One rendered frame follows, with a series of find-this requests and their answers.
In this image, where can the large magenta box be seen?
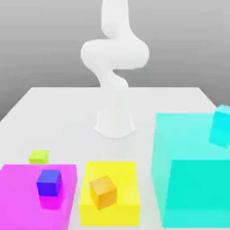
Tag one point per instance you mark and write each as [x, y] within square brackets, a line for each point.
[18, 197]

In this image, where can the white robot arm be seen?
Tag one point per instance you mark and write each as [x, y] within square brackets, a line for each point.
[115, 53]

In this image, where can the small lime green cube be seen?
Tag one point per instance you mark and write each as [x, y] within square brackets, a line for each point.
[38, 157]

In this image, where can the small magenta cube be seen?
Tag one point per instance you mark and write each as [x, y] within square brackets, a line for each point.
[49, 202]

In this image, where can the large turquoise box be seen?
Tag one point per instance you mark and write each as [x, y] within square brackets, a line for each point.
[194, 188]

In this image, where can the small blue cube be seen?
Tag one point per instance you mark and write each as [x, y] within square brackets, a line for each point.
[48, 183]

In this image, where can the large yellow box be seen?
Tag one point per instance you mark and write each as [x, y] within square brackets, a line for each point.
[125, 213]

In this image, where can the small cyan cube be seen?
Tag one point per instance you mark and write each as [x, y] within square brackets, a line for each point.
[220, 127]

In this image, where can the small orange cube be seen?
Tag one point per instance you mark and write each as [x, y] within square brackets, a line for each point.
[105, 195]

